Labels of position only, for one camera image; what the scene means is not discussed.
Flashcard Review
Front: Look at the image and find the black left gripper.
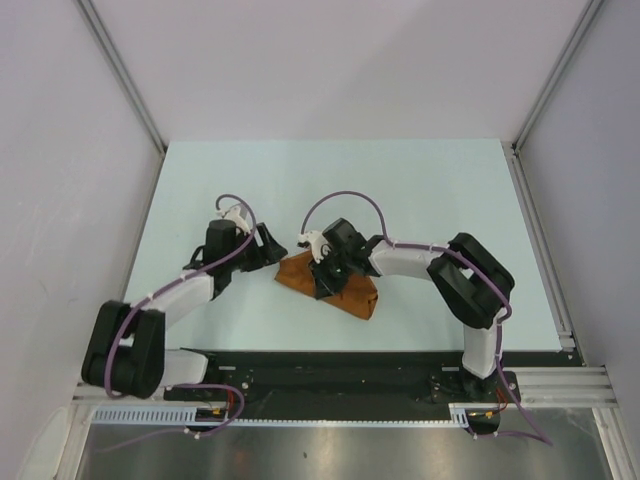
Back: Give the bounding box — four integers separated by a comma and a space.
225, 223, 286, 273

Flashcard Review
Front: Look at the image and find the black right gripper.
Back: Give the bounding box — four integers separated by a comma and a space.
307, 250, 354, 301

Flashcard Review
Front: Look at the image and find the orange cloth napkin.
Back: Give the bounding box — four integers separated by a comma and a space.
274, 251, 378, 320

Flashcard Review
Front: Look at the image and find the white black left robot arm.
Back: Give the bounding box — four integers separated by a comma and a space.
81, 220, 288, 400

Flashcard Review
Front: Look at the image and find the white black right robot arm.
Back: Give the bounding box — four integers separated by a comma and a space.
298, 218, 515, 401

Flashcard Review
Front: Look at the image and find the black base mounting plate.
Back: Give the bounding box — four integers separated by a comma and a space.
164, 349, 584, 431

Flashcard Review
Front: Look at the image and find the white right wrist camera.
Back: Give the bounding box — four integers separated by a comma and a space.
298, 230, 331, 264

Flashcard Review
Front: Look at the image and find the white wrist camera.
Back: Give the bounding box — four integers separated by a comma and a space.
217, 204, 251, 233
298, 230, 331, 264

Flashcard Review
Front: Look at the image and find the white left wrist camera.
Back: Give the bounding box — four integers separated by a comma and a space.
217, 204, 251, 233

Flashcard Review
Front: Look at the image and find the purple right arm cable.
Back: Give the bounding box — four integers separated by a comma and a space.
302, 190, 554, 447

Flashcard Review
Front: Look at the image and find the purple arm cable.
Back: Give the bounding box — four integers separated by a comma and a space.
302, 190, 554, 447
94, 193, 257, 454

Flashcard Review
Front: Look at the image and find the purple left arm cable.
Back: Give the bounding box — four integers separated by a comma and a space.
94, 193, 257, 454

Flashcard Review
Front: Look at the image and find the white slotted cable duct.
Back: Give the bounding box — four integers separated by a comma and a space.
93, 406, 468, 428

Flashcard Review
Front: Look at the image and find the left aluminium corner post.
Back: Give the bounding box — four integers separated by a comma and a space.
73, 0, 168, 158

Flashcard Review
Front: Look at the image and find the aluminium corner post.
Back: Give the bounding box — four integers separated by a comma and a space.
73, 0, 168, 158
510, 0, 608, 155

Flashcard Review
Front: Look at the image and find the right aluminium corner post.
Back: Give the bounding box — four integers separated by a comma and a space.
510, 0, 608, 155

